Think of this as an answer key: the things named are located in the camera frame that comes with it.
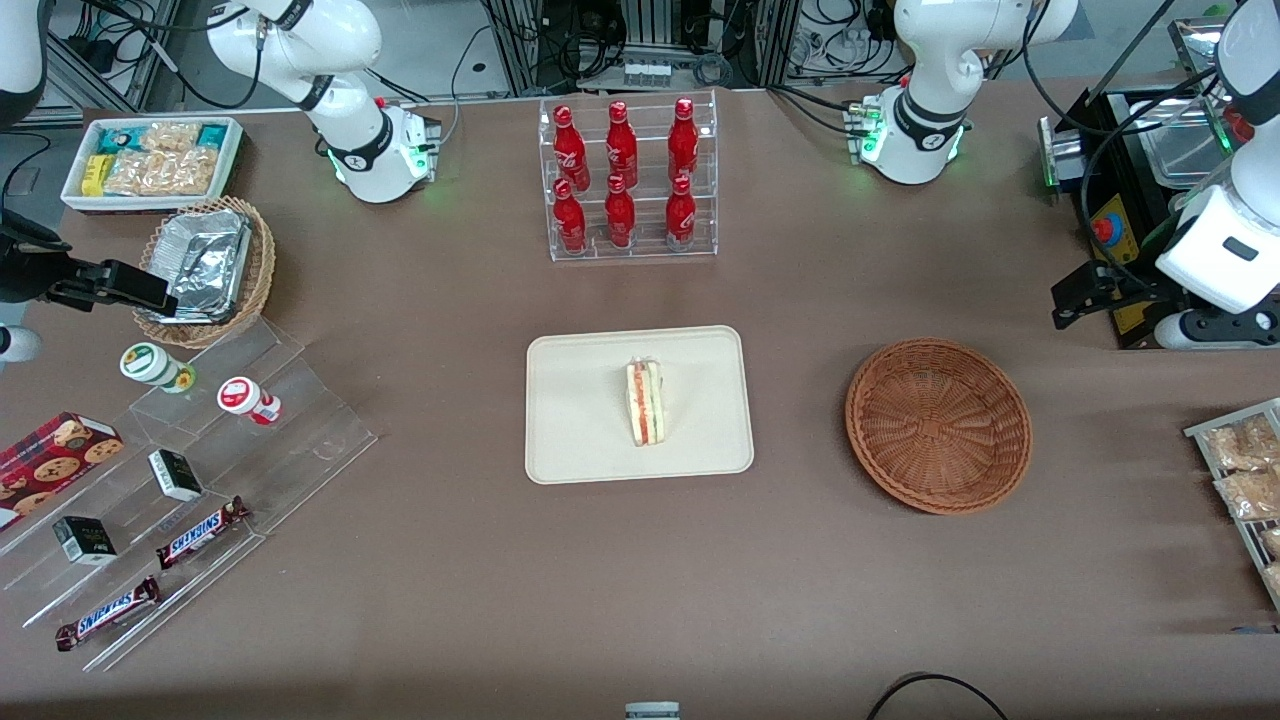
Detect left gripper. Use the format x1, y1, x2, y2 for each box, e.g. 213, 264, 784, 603
1053, 190, 1280, 329

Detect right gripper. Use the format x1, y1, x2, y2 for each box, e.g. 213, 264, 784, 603
0, 210, 179, 316

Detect triangular sandwich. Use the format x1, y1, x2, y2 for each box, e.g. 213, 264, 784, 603
626, 358, 667, 449

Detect tan wicker basket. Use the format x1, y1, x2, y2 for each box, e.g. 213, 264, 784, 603
133, 195, 277, 350

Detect brown round wicker basket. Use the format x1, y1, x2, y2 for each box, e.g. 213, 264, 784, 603
845, 337, 1033, 516

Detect tray of packaged snacks right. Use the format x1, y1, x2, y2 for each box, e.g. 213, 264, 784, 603
1184, 398, 1280, 613

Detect beige plastic tray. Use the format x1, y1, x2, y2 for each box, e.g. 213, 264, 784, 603
525, 325, 755, 486

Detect black hot food warmer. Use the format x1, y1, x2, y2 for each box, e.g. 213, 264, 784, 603
1072, 15, 1280, 351

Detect green lid yogurt cup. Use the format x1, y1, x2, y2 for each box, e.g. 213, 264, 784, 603
119, 342, 197, 394

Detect white rectangular snack bin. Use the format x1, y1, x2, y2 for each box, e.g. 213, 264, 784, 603
60, 116, 245, 216

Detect aluminium foil container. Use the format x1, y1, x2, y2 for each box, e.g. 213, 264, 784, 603
150, 210, 253, 323

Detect clear bag of crackers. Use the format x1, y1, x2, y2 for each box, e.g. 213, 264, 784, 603
105, 147, 223, 197
140, 121, 202, 157

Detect silver metal side box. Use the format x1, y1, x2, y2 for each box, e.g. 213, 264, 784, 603
1038, 117, 1091, 193

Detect stainless steel pan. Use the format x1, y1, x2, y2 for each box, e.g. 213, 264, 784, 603
1138, 105, 1225, 187

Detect red lid yogurt cup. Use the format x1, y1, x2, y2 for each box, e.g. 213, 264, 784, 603
216, 376, 283, 426

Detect red cookie box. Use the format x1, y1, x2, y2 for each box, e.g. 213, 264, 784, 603
0, 411, 126, 533

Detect small black carton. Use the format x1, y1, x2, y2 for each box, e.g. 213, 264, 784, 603
147, 449, 204, 503
52, 515, 118, 567

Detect clear acrylic stepped stand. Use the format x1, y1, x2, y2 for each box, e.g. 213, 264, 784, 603
0, 318, 379, 673

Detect Snickers chocolate bar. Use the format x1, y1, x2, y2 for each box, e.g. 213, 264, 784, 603
155, 496, 251, 571
54, 575, 163, 653

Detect red cola bottle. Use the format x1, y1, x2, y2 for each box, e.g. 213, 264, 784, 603
665, 174, 698, 251
667, 97, 701, 186
604, 174, 637, 249
552, 178, 589, 255
605, 100, 639, 191
553, 104, 591, 193

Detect clear acrylic bottle rack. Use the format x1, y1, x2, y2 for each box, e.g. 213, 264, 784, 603
538, 90, 719, 263

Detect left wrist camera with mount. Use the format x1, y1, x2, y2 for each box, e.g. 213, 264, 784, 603
1155, 310, 1280, 350

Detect black cable loop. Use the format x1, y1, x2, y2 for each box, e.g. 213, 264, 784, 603
866, 673, 1011, 720

